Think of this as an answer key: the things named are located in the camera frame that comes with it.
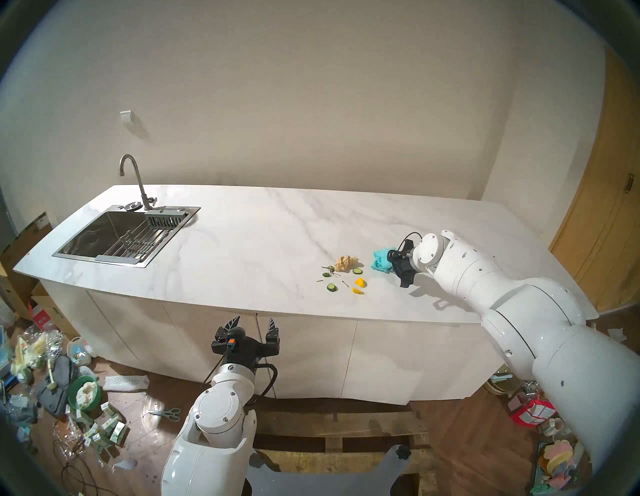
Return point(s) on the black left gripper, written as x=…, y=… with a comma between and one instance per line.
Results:
x=243, y=348

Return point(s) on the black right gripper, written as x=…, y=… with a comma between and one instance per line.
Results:
x=405, y=262

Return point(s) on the teal cleaning cloth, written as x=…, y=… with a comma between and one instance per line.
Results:
x=380, y=260

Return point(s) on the brown paper scrap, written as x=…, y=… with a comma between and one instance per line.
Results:
x=345, y=263

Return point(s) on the green vegetable stem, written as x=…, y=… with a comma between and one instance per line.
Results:
x=327, y=273

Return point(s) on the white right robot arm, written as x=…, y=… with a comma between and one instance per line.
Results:
x=525, y=310

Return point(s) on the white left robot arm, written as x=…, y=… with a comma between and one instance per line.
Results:
x=220, y=412

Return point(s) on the white kitchen counter cabinet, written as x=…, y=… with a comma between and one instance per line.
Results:
x=325, y=360

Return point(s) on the wooden pallet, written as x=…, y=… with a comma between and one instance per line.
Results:
x=340, y=425

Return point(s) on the white foam net sleeve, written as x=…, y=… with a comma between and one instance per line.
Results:
x=125, y=383

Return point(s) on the steel sink drain rack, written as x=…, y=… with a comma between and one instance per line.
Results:
x=142, y=242

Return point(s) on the woven basket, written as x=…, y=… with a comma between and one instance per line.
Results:
x=502, y=382

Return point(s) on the small green white carton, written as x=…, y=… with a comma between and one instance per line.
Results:
x=91, y=435
x=109, y=410
x=118, y=432

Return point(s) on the round steel sink cap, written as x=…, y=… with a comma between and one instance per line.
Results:
x=134, y=205

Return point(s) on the white round container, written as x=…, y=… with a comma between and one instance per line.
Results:
x=79, y=351

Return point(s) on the stainless steel sink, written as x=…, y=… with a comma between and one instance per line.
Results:
x=100, y=232

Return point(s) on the curved steel faucet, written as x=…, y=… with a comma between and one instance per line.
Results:
x=140, y=182

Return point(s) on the white paper scrap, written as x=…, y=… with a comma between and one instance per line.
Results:
x=125, y=464

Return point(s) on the green bowl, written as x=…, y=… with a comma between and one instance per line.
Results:
x=75, y=392

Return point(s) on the black star knob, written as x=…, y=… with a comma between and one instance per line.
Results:
x=403, y=452

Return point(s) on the open brown cardboard box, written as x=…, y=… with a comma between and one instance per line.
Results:
x=60, y=325

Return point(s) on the grey bag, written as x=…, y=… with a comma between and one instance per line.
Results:
x=57, y=387

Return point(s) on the red snack packet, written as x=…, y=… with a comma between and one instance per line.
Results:
x=535, y=412

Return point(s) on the wooden door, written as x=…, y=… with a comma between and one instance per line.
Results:
x=610, y=225

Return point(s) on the yellowish plastic bag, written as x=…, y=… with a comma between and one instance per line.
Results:
x=30, y=359

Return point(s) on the white crumpled paper sheet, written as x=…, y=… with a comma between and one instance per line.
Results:
x=617, y=335

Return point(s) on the flat cardboard sheet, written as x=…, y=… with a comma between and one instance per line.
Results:
x=25, y=240

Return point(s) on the brass door hinge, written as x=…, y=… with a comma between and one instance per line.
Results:
x=629, y=183

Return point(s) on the pastel sponge stack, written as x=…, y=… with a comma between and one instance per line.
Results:
x=557, y=465

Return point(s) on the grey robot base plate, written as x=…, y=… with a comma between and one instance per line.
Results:
x=325, y=482

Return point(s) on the white wall socket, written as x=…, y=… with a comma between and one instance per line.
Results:
x=127, y=118

